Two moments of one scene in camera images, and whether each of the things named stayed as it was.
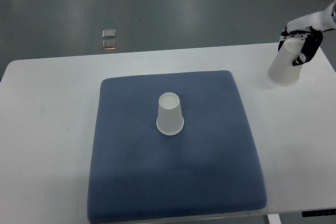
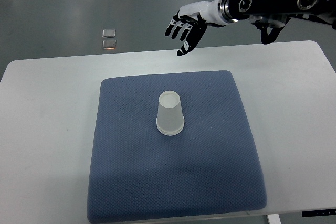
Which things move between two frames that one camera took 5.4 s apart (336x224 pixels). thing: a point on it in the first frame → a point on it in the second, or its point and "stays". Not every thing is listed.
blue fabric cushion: (212, 166) stays
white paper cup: (282, 72) → (170, 119)
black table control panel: (318, 213) stays
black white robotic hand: (308, 28) → (193, 19)
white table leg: (274, 219) stays
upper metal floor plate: (109, 33) stays
